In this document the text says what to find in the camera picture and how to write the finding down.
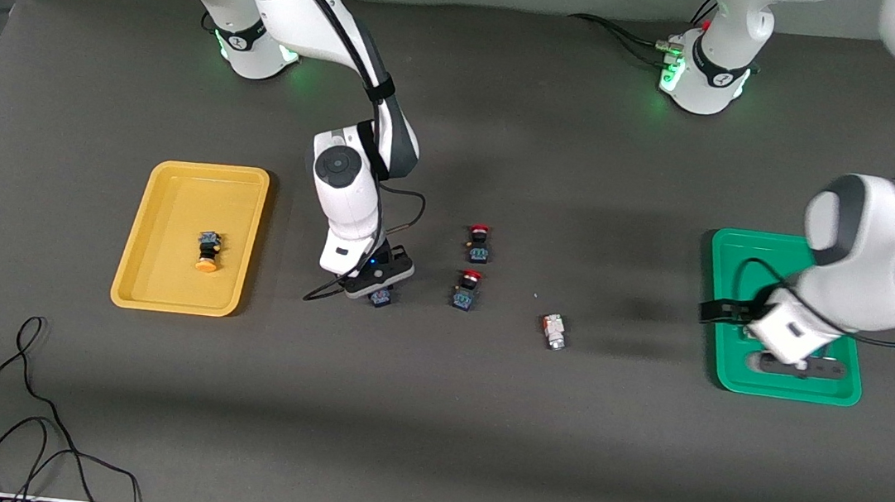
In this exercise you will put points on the silver left arm base connector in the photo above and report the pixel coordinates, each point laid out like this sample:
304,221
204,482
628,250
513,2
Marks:
670,47

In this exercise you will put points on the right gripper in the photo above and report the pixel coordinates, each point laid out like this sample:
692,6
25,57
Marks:
381,296

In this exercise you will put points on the yellow plastic tray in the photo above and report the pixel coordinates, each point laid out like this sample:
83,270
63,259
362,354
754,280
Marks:
172,255

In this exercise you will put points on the yellow push button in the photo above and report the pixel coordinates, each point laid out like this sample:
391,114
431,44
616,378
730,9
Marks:
382,299
208,247

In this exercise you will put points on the red push button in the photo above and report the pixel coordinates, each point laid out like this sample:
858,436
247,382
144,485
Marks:
478,248
465,294

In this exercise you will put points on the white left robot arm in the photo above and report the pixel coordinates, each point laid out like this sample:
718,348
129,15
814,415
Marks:
873,237

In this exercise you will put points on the green plastic tray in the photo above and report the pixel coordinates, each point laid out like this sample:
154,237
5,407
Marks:
735,366

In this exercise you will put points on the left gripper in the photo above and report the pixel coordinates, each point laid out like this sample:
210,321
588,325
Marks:
725,311

